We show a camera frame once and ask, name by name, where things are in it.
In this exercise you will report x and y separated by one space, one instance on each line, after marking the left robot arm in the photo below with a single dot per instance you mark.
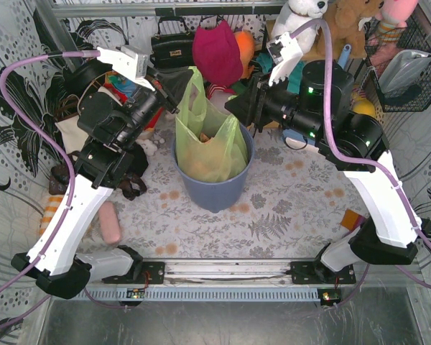
106 158

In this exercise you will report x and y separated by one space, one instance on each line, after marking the black wire basket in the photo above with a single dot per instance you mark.
415 97

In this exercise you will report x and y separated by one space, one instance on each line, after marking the black handbag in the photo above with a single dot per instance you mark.
172 50

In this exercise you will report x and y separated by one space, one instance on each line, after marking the orange plush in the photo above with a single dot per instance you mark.
246 45

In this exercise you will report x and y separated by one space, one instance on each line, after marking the teal cloth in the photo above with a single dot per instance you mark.
265 62

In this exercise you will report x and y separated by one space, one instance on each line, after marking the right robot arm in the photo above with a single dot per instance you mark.
387 237

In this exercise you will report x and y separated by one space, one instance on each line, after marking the purple orange sock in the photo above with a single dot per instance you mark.
352 220

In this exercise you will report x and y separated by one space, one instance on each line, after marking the blue trash bin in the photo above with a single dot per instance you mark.
215 197

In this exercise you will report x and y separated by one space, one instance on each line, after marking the orange white striped cloth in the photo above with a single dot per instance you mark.
51 206

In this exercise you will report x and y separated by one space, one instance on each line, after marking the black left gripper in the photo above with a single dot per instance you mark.
164 95

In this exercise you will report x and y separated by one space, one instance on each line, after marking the pink foam roll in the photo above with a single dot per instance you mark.
109 223

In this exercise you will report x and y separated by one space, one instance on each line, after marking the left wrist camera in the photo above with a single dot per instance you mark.
128 61

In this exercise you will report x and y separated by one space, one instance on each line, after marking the brown patterned bag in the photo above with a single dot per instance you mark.
132 185

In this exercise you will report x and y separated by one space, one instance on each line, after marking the magenta hanging cloth bag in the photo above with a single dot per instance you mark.
216 54

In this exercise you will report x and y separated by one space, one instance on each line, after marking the silver pouch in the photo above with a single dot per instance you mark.
404 69

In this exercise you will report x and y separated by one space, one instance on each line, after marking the pink plush doll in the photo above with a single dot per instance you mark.
393 18

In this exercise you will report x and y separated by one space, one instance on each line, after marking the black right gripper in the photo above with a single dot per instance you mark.
258 101

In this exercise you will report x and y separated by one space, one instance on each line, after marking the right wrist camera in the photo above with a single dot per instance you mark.
285 53

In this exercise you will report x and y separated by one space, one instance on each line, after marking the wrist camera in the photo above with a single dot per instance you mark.
285 53
128 61

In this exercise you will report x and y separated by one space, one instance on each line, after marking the white round plush pink hands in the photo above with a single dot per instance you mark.
219 96

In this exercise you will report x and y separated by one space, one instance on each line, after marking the green trash bag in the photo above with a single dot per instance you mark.
209 144

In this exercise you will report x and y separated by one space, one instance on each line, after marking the brown teddy bear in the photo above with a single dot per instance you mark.
346 19

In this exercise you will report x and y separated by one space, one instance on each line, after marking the cream canvas tote bag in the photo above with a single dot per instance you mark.
66 120

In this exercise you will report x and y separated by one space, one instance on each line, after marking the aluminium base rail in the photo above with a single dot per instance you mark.
228 280

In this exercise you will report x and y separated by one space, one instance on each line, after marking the white grey dog plush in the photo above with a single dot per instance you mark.
296 13

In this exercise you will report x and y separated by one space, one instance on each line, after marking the small white cloud plush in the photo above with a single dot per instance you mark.
153 145

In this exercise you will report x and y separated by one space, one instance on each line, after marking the wooden shelf rack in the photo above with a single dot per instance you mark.
314 55

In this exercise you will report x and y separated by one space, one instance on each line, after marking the yellow duck plush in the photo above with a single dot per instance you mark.
360 104

